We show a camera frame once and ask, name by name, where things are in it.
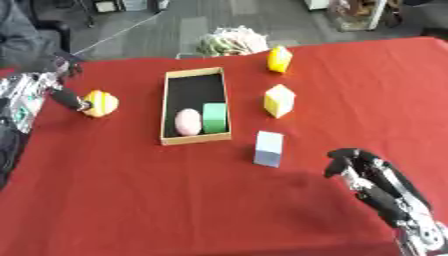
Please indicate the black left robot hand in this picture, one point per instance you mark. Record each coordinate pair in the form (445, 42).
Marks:
(69, 97)

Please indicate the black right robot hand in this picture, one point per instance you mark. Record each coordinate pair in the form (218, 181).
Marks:
(379, 193)

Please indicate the orange yellow striped toy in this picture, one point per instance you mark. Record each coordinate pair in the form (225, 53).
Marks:
(102, 104)

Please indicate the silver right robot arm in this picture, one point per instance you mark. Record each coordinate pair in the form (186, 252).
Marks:
(424, 238)

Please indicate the tan cardboard box black inside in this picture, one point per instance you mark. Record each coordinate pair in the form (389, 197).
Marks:
(195, 90)

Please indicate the white blue block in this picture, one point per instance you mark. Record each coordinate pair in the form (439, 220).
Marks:
(269, 149)

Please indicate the pink egg toy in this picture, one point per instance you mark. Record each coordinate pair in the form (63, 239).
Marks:
(188, 122)

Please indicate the yellow cube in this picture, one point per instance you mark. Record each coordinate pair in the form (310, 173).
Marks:
(279, 101)

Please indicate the green block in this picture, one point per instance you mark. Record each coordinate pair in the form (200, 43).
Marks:
(214, 116)

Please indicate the yellow toy fruit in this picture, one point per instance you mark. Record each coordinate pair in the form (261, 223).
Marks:
(279, 60)

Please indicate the pale plastic bag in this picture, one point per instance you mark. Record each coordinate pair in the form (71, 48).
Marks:
(232, 41)

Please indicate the white shelf unit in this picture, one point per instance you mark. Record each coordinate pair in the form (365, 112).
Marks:
(356, 13)

